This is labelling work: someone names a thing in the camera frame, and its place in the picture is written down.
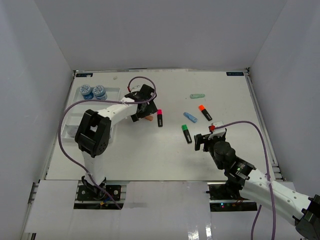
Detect orange cap black highlighter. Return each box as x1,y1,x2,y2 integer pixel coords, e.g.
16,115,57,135
198,105,213,121

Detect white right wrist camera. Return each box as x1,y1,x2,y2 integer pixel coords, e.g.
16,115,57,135
208,121,227,140

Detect left blue table label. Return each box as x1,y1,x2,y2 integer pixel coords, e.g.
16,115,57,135
75,73,93,78

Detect green cap black highlighter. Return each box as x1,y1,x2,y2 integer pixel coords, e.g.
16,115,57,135
181,124,192,144

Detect blue lidded jar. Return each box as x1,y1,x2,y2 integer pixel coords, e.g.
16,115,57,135
92,85,108,101
79,84,94,100

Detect right blue table label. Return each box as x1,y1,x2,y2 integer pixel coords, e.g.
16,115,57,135
226,71,244,77

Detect white compartment tray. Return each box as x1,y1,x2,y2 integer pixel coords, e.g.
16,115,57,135
61,86,121,143

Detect blue stapler case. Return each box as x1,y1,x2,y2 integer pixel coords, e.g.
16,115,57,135
183,112,198,123

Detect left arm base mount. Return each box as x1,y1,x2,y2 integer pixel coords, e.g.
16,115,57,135
73,184,124,210

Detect pink cap black highlighter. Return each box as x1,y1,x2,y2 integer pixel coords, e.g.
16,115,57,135
157,109,163,127

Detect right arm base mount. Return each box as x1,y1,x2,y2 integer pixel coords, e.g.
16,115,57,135
206,183,258,213

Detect blue table label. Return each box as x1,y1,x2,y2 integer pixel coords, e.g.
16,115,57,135
75,73,93,78
226,71,244,77

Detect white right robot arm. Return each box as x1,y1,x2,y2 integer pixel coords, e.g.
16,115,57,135
194,130,320,240

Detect clear jar of clips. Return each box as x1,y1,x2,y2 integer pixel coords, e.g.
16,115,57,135
67,125,78,138

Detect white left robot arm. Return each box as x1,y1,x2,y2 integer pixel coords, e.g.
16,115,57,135
74,84,158,200

